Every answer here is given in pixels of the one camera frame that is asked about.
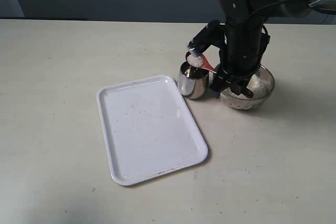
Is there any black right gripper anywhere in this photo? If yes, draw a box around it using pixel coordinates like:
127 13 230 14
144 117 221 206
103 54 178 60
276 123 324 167
209 22 270 95

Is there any brown wooden spoon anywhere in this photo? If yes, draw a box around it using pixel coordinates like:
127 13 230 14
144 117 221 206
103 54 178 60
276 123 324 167
185 51 217 74

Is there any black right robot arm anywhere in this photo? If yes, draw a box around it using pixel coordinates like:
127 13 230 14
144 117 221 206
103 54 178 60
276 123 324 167
211 0 335 98

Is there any steel bowl of rice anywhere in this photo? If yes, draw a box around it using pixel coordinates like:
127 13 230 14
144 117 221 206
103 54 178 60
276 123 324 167
211 65 275 110

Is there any small steel cup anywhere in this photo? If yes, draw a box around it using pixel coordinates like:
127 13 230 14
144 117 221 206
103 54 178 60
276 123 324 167
177 61 209 99

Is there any white rectangular tray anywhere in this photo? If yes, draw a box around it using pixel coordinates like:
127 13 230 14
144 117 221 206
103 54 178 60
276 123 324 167
97 75 208 186

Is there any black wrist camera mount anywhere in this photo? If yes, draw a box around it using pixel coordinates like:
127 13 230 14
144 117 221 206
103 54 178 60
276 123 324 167
187 20 226 57

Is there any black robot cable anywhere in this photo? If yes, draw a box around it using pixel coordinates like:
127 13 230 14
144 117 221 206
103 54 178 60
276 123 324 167
246 1 283 59

